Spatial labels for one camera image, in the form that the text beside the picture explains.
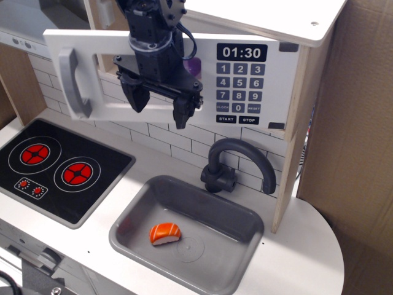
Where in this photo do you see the grey toy sink basin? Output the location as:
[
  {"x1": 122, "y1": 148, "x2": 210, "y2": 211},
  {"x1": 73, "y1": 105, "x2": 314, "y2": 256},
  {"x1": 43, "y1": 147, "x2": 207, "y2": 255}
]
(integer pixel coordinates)
[{"x1": 109, "y1": 175, "x2": 264, "y2": 294}]

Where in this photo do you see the white toy microwave door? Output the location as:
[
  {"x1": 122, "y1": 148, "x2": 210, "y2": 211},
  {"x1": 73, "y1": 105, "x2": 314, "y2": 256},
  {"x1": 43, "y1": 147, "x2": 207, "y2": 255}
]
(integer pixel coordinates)
[{"x1": 44, "y1": 29, "x2": 299, "y2": 128}]

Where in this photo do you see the black cable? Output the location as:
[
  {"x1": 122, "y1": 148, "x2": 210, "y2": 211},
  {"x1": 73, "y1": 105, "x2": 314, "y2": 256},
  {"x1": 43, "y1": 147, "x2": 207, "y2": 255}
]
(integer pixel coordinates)
[{"x1": 176, "y1": 23, "x2": 198, "y2": 61}]

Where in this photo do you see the black toy stove top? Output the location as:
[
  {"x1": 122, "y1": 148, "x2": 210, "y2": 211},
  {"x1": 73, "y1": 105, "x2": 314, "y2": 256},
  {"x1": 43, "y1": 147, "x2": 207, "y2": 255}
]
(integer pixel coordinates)
[{"x1": 1, "y1": 119, "x2": 136, "y2": 229}]

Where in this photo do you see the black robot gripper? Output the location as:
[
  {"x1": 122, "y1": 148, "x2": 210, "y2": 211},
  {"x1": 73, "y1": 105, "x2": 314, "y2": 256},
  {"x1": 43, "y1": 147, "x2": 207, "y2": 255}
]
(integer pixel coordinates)
[{"x1": 113, "y1": 39, "x2": 203, "y2": 129}]

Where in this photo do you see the grey toy range hood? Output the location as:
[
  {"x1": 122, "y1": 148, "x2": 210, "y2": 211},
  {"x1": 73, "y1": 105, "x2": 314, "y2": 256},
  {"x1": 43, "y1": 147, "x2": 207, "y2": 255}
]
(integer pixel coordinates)
[{"x1": 1, "y1": 1, "x2": 90, "y2": 58}]

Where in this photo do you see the grey oven knob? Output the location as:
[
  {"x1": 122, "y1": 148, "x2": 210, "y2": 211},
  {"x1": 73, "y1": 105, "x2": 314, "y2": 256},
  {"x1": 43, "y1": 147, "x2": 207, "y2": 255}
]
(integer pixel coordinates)
[{"x1": 37, "y1": 248, "x2": 63, "y2": 272}]

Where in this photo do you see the dark grey toy faucet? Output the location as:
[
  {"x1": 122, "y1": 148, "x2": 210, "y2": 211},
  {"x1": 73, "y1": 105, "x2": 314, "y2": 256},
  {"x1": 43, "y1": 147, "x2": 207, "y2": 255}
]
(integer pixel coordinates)
[{"x1": 200, "y1": 138, "x2": 277, "y2": 195}]

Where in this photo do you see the orange salmon sushi toy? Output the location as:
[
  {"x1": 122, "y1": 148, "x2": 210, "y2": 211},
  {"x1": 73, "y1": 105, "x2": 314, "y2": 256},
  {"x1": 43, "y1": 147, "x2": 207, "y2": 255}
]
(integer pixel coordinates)
[{"x1": 149, "y1": 222, "x2": 182, "y2": 246}]

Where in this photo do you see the brown cardboard box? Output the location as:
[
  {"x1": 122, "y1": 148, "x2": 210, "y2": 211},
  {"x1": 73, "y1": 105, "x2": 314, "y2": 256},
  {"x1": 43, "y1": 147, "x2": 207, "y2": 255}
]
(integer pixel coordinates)
[{"x1": 297, "y1": 1, "x2": 392, "y2": 294}]

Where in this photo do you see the white wooden microwave cabinet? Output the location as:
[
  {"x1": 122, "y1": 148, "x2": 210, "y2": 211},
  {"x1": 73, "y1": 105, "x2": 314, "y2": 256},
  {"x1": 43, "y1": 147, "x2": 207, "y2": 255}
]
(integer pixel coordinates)
[{"x1": 95, "y1": 1, "x2": 345, "y2": 232}]

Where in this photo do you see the purple toy eggplant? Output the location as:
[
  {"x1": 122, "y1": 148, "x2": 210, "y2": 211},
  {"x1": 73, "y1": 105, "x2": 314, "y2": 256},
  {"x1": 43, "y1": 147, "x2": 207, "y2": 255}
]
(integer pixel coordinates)
[{"x1": 183, "y1": 57, "x2": 201, "y2": 79}]

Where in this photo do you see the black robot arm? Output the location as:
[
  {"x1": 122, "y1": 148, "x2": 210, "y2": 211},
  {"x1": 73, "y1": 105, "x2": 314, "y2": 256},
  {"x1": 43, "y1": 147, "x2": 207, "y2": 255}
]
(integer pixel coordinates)
[{"x1": 113, "y1": 1, "x2": 203, "y2": 129}]

